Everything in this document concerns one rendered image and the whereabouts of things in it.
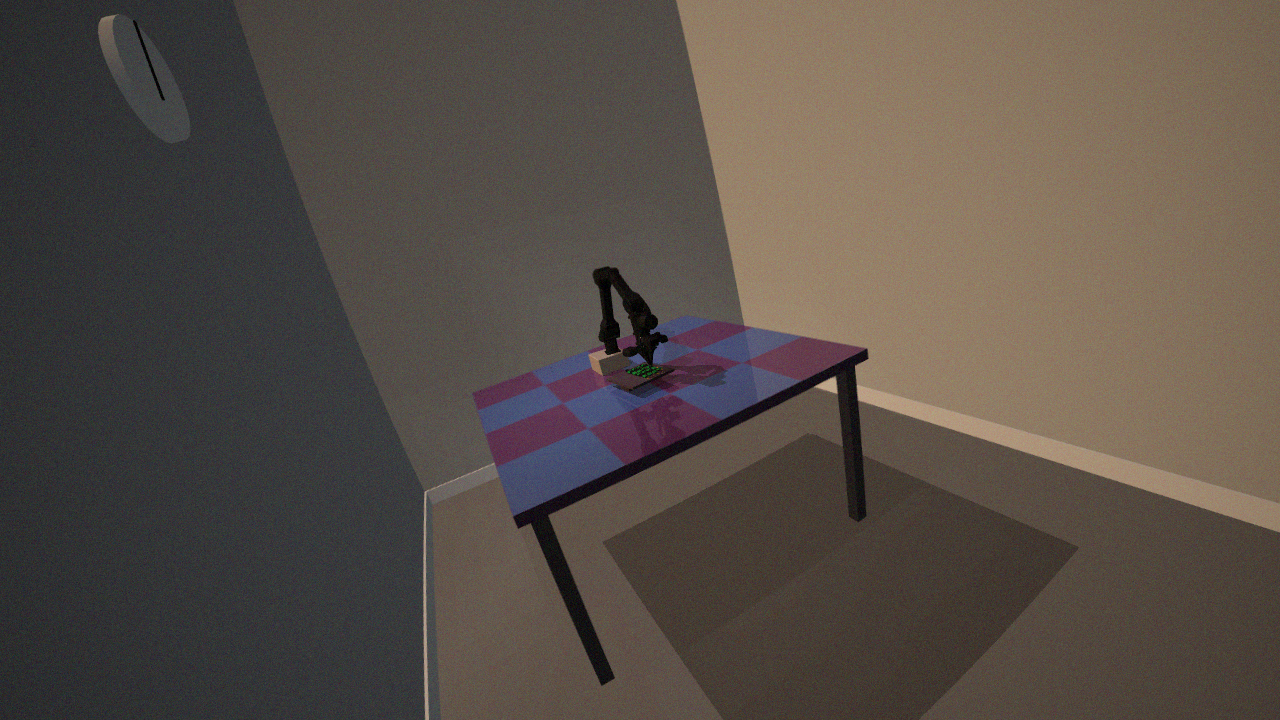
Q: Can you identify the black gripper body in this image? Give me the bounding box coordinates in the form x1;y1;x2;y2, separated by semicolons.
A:
622;329;668;357

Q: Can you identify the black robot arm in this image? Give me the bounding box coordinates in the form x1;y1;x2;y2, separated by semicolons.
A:
593;266;660;355

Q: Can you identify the brown switch panel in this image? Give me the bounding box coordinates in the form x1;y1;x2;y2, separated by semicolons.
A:
605;363;675;392

